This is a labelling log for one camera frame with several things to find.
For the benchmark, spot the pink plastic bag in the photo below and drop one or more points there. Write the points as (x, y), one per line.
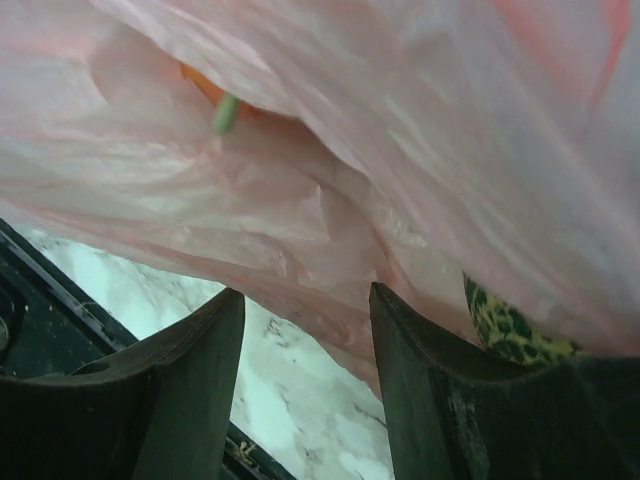
(402, 142)

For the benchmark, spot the green yellow patterned fake fruit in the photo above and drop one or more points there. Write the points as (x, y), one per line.
(506, 333)

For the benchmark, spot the orange fake fruit green stem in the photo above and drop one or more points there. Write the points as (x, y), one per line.
(227, 107)

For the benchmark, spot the black mounting rail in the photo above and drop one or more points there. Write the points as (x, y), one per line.
(50, 326)

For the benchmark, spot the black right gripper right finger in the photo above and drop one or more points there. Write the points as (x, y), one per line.
(454, 411)

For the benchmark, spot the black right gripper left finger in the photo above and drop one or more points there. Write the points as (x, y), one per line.
(158, 409)

